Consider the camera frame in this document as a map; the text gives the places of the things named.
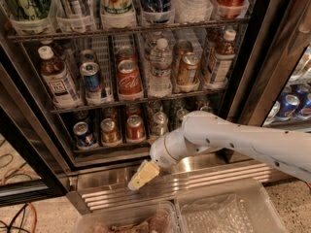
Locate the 7up bottle top shelf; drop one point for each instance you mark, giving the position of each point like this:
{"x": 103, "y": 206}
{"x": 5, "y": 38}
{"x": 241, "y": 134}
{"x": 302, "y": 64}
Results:
{"x": 117, "y": 13}

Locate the blue pepsi can right fridge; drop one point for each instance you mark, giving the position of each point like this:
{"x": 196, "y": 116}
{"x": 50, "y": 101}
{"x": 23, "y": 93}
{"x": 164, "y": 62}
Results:
{"x": 288, "y": 104}

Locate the tea bottle left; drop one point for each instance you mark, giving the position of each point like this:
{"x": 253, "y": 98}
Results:
{"x": 58, "y": 79}

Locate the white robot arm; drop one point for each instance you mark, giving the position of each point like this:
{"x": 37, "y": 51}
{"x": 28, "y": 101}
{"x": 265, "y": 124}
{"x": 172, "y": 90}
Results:
{"x": 287, "y": 151}

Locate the gold can bottom shelf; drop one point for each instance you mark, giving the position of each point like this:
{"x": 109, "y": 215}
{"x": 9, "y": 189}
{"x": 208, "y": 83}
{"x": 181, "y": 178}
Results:
{"x": 207, "y": 109}

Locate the red can bottom shelf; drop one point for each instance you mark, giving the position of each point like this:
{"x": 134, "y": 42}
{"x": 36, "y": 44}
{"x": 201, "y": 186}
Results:
{"x": 135, "y": 128}

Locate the gold can shelf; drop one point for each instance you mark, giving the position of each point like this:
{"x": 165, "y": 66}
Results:
{"x": 207, "y": 109}
{"x": 187, "y": 73}

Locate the orange can front bottom shelf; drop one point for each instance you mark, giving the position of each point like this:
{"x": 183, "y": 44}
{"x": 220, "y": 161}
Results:
{"x": 110, "y": 134}

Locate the gold can middle shelf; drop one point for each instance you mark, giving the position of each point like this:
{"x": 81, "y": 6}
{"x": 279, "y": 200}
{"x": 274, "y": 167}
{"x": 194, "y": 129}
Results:
{"x": 187, "y": 73}

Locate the clear water bottle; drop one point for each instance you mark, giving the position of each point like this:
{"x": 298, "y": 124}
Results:
{"x": 160, "y": 68}

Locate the clear bin left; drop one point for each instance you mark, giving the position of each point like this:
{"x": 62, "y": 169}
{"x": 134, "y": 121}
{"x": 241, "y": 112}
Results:
{"x": 157, "y": 217}

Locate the silver can bottom shelf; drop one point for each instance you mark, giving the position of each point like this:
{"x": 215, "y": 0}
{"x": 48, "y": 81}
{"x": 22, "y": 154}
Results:
{"x": 159, "y": 126}

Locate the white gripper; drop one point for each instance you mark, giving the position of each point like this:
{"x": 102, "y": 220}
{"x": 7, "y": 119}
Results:
{"x": 160, "y": 153}

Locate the tea bottle right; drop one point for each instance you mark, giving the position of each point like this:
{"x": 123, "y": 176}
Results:
{"x": 221, "y": 58}

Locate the pepsi bottle top shelf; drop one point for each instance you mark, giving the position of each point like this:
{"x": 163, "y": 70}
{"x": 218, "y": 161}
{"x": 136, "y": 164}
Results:
{"x": 157, "y": 11}

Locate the green bottle top shelf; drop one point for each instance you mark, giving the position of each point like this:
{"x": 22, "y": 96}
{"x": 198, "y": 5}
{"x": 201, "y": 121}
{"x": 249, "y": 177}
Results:
{"x": 30, "y": 13}

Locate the tea bottle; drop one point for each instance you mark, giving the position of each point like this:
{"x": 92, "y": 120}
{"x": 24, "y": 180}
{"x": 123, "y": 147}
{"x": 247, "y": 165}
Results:
{"x": 221, "y": 58}
{"x": 58, "y": 79}

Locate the blue pepsi can bottom shelf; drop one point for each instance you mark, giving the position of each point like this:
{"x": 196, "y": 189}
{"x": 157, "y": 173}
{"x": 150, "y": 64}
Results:
{"x": 85, "y": 138}

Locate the clear bin with bubble wrap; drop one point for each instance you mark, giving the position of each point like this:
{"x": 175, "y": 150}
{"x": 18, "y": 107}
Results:
{"x": 234, "y": 207}

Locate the red coca-cola can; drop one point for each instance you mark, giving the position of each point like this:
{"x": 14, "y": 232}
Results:
{"x": 129, "y": 81}

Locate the blue can middle shelf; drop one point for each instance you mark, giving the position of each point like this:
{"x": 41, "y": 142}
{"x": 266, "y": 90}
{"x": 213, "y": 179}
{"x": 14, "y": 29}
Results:
{"x": 95, "y": 90}

